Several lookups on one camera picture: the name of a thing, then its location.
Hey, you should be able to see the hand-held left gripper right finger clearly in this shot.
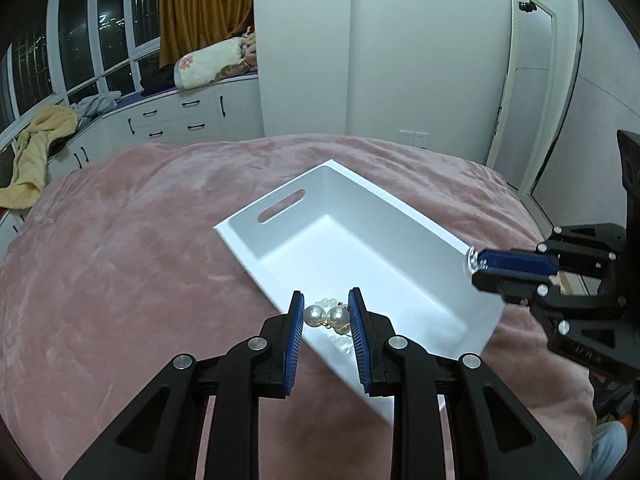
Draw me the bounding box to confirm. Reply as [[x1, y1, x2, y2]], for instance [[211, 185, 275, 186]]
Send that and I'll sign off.
[[347, 287, 583, 480]]

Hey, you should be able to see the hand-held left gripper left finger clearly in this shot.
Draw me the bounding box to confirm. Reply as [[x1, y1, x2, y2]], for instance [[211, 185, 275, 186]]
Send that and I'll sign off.
[[62, 290, 306, 480]]

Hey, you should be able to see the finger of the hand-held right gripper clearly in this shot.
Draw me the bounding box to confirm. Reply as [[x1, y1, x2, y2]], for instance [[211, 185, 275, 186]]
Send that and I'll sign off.
[[476, 248, 558, 277], [471, 270, 553, 307]]

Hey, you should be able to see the white pearl jewelry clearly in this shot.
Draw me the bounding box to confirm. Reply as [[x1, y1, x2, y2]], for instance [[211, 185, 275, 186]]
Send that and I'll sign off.
[[303, 302, 351, 335]]

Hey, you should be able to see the small clear item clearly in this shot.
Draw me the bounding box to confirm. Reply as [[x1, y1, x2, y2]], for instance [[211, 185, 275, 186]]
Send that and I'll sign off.
[[462, 246, 482, 277]]

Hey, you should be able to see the white plastic tray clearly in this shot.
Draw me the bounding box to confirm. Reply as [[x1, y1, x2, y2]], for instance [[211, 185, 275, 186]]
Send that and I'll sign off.
[[214, 159, 506, 423]]

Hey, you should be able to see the person's leg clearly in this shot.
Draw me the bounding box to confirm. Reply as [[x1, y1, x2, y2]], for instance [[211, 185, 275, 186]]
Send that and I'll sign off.
[[581, 420, 629, 480]]

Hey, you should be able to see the white framed standing mirror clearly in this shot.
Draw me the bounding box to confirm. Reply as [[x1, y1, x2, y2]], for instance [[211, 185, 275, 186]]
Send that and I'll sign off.
[[486, 0, 558, 196]]

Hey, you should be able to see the pink plush blanket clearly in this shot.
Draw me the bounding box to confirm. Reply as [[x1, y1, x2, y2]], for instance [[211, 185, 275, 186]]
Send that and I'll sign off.
[[0, 134, 601, 480]]

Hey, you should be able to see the white drawer cabinet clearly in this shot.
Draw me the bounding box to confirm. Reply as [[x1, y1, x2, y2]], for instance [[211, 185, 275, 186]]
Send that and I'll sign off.
[[0, 72, 264, 256]]

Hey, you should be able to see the dark folded clothing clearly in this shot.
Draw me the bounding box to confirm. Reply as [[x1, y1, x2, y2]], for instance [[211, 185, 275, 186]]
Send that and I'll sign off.
[[140, 67, 179, 96]]

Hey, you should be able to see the floral pillow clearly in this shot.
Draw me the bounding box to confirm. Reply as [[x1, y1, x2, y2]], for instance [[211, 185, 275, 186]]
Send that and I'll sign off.
[[173, 30, 257, 90]]

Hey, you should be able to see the grey white clothes pile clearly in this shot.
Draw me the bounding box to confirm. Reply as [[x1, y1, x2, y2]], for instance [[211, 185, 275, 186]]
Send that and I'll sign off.
[[70, 91, 122, 117]]

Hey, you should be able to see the yellow towel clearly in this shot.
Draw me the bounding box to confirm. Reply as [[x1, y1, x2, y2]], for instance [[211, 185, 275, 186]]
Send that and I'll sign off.
[[0, 105, 80, 209]]

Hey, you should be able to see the mustard curtain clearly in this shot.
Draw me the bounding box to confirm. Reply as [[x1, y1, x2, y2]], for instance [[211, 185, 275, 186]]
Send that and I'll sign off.
[[157, 0, 254, 68]]

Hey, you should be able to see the large window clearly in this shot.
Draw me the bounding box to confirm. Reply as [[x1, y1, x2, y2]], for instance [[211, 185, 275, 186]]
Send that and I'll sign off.
[[0, 0, 163, 137]]

